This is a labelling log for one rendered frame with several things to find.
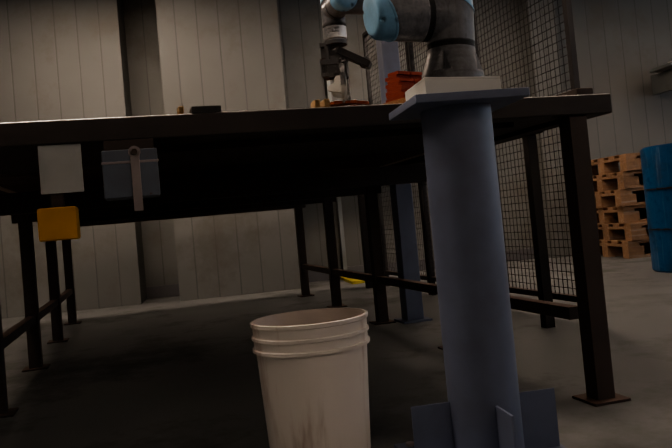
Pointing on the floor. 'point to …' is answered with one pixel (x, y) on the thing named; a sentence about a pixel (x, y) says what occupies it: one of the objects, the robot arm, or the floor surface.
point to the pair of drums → (658, 203)
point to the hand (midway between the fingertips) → (348, 103)
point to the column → (473, 283)
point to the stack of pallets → (621, 206)
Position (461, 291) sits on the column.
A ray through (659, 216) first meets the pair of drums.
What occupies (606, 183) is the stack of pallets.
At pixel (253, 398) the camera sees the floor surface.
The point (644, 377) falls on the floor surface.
